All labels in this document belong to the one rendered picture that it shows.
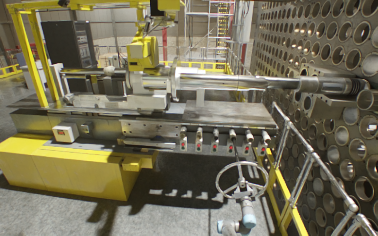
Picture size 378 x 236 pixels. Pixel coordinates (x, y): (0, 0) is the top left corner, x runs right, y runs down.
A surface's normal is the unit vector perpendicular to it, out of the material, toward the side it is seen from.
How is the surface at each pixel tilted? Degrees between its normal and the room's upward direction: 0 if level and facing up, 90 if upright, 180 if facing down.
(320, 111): 90
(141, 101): 90
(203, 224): 0
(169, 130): 90
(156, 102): 90
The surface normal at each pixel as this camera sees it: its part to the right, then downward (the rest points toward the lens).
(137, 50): -0.10, 0.45
